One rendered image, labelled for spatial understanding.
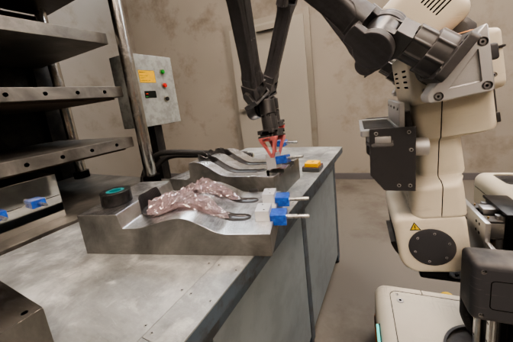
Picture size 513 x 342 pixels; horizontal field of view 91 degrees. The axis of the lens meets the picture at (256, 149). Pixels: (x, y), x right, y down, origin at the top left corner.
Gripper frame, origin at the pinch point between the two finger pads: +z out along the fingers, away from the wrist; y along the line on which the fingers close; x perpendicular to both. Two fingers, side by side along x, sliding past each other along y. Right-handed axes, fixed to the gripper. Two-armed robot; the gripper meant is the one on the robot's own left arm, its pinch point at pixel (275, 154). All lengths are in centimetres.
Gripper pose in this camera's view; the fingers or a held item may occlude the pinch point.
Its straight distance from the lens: 90.2
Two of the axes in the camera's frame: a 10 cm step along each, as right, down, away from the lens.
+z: 1.7, 9.9, 0.1
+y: -4.8, 0.9, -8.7
